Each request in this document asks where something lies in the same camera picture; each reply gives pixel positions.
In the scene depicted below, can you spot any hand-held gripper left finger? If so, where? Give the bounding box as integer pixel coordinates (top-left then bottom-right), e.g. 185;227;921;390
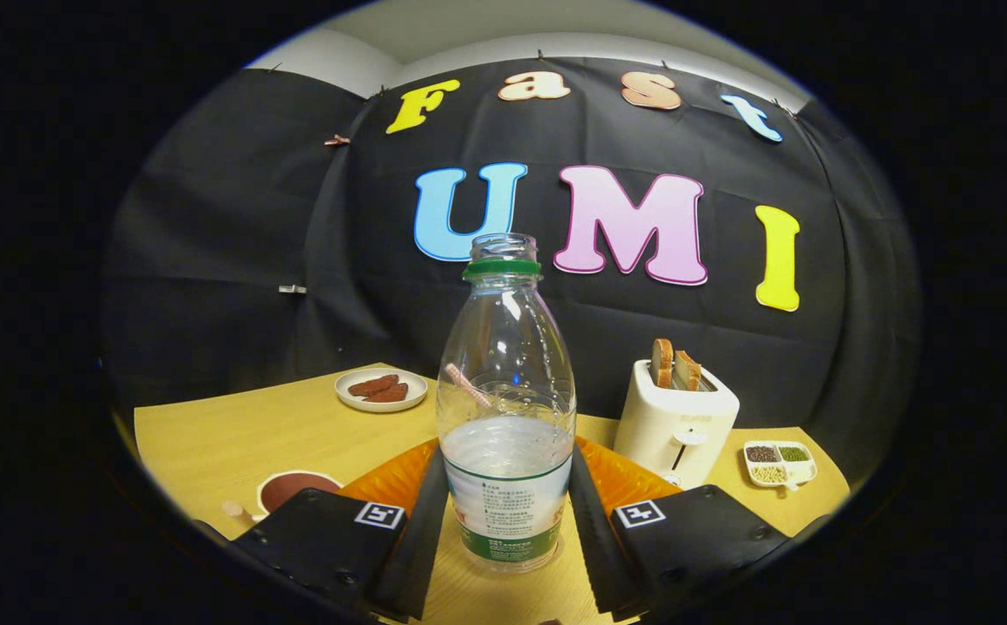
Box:
195;438;451;622

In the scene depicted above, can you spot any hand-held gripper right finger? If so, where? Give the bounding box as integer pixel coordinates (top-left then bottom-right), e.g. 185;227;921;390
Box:
566;437;795;622

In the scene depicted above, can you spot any clear plastic bottle green label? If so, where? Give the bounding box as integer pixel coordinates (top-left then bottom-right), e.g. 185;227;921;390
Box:
436;233;577;574

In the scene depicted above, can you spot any beige cup with wooden handle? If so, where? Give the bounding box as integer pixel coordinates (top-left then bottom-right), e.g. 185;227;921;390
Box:
221;470;344;522

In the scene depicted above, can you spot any white toaster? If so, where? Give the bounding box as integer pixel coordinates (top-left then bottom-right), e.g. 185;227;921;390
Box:
613;359;740;490

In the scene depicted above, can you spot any white round plate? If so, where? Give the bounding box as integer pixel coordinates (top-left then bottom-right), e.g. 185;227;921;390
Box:
334;367;429;413

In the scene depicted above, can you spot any wooden table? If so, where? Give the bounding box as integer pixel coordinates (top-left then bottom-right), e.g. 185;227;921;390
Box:
133;362;852;625

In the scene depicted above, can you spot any pink striped straw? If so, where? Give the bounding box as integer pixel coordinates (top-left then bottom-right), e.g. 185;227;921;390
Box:
444;363;494;409

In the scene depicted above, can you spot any white divided dish with grains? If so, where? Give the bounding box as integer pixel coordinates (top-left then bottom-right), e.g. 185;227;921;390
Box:
743;439;818;491

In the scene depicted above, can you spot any black backdrop cloth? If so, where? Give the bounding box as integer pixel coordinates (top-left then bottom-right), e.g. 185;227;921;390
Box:
102;56;921;487

